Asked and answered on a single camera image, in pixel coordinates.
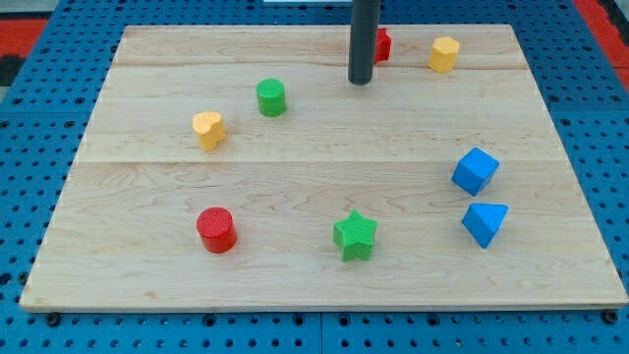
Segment green star block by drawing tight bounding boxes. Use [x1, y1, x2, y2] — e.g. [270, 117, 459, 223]
[332, 210, 377, 262]

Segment red star block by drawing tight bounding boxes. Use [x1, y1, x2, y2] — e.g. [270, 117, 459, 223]
[373, 28, 392, 64]

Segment yellow hexagon block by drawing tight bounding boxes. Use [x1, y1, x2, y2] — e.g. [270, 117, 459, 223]
[428, 36, 460, 73]

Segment light wooden board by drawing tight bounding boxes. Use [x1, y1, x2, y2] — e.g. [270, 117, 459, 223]
[20, 25, 628, 313]

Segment green cylinder block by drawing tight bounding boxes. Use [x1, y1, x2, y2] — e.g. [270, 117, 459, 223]
[256, 78, 286, 117]

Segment red cylinder block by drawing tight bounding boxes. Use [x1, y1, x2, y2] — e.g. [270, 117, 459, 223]
[196, 206, 238, 254]

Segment yellow heart block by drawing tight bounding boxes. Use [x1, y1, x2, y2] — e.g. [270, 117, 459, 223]
[193, 111, 227, 151]

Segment blue cube block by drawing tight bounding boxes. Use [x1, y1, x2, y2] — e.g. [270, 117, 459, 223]
[451, 147, 500, 196]

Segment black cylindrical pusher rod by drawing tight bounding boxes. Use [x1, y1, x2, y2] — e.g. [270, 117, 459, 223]
[348, 0, 380, 86]

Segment blue triangular prism block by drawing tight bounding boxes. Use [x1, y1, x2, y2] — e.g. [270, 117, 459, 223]
[462, 203, 509, 249]

